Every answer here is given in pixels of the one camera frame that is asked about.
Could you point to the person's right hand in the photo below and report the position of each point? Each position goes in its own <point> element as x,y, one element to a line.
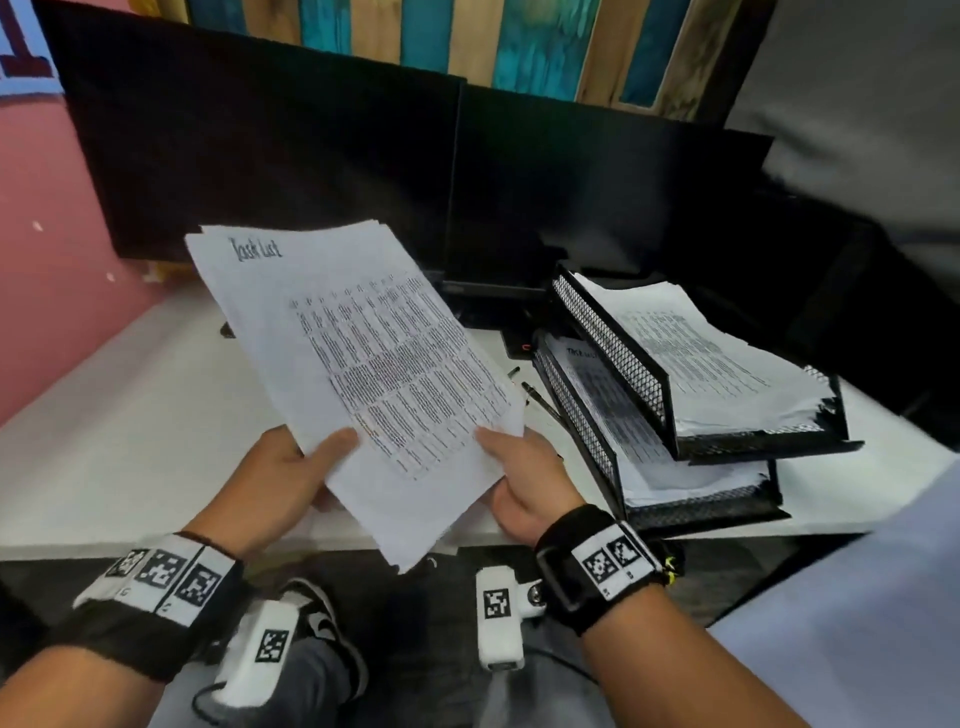
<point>536,480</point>

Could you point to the large black monitor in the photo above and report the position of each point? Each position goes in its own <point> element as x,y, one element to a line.
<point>247,127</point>

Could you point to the black monitor stand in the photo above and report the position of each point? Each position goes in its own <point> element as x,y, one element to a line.
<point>487,304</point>

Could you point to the printed paper sheets bundle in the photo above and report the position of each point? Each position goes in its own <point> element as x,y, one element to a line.
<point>360,360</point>

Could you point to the pale white board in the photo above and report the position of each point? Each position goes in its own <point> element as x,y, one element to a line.
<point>855,622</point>

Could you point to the black wristband with two markers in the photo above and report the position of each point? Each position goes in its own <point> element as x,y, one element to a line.
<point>592,562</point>

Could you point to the coloured wooden plank panel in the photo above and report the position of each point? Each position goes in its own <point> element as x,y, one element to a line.
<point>465,37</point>

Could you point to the person's right thumb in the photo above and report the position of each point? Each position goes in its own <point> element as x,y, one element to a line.
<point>504,445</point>

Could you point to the black mesh paper tray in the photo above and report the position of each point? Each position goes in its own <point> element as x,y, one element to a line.
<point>757,446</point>
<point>697,514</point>

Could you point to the person's right forearm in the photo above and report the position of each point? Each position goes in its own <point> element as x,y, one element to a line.
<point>675,660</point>

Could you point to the person's left hand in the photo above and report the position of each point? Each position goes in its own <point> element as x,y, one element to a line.
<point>262,480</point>

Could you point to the black wristband with three markers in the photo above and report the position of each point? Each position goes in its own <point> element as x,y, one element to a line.
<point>161,592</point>

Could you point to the person's grey trousers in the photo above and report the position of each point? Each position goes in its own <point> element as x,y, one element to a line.
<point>315,690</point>

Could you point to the person's left forearm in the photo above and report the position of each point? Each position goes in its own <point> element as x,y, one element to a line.
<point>67,694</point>

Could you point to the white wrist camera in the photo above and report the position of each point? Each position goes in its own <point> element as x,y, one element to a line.
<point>499,615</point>
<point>259,652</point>

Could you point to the black pen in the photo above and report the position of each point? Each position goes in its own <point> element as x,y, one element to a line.
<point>541,399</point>

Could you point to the printed papers with torn edge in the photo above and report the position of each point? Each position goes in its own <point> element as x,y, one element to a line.
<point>697,352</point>

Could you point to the printed papers pile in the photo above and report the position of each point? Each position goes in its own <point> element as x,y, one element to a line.
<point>637,450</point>

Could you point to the small black monitor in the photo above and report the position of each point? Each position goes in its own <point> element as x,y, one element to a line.
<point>600,195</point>

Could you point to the person's left thumb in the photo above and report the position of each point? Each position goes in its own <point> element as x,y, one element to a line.
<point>330,452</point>

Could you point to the light blue poster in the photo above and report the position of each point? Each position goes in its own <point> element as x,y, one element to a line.
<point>22,45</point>

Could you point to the black and white shoe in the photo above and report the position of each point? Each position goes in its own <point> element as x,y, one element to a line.
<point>330,622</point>

